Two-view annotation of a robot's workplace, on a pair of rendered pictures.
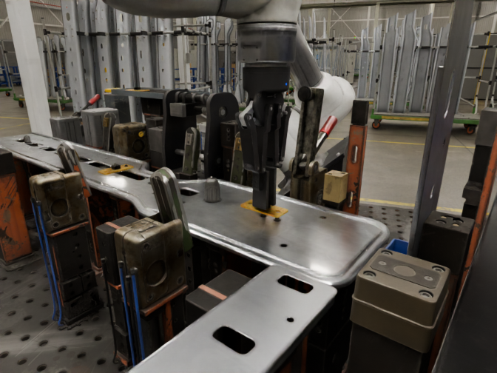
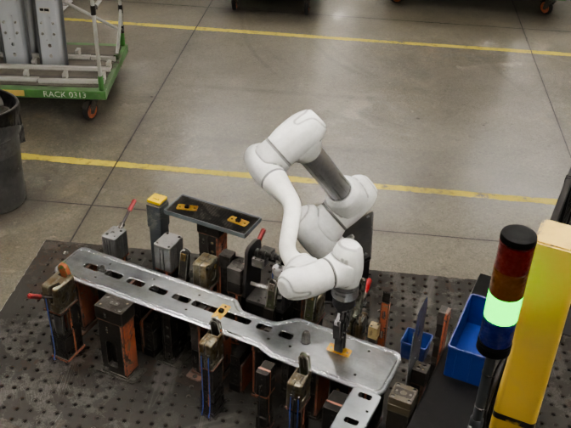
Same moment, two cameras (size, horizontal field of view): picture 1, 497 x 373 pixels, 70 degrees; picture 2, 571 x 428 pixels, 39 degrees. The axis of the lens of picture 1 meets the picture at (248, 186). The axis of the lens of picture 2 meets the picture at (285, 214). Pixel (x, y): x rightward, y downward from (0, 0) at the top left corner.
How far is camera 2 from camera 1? 225 cm
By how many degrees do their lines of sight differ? 18
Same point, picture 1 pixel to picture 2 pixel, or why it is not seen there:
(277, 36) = (353, 293)
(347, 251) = (383, 374)
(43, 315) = (190, 413)
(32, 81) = not seen: outside the picture
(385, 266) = (398, 391)
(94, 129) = (169, 260)
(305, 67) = (338, 189)
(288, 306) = (364, 406)
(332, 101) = (358, 205)
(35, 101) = not seen: outside the picture
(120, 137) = (203, 273)
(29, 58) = not seen: outside the picture
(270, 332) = (361, 417)
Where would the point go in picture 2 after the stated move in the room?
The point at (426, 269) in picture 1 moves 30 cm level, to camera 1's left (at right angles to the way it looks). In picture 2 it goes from (410, 391) to (319, 403)
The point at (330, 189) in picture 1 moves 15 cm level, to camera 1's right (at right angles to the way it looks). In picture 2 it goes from (371, 333) to (412, 328)
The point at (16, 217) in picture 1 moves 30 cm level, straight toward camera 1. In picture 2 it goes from (132, 345) to (186, 385)
